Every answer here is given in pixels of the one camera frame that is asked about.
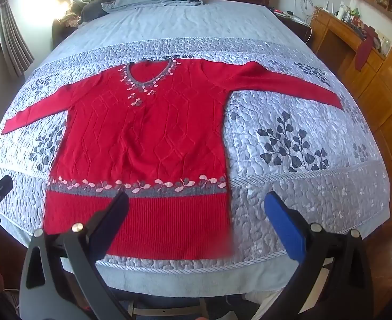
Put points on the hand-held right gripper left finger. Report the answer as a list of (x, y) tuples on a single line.
[(117, 211)]

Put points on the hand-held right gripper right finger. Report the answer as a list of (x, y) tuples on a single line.
[(282, 223)]

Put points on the red knitted sweater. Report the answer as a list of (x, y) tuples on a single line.
[(142, 133)]

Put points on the dark clothes pile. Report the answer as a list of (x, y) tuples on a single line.
[(92, 8)]

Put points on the grey quilted bedspread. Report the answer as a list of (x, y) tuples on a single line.
[(316, 190)]

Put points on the grey curtain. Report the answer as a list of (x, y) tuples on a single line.
[(12, 40)]

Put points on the wooden cabinet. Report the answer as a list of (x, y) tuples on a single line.
[(382, 83)]

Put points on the dark red hanging cloth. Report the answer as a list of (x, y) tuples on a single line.
[(364, 50)]

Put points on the dark nightstand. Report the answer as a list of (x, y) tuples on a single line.
[(296, 28)]

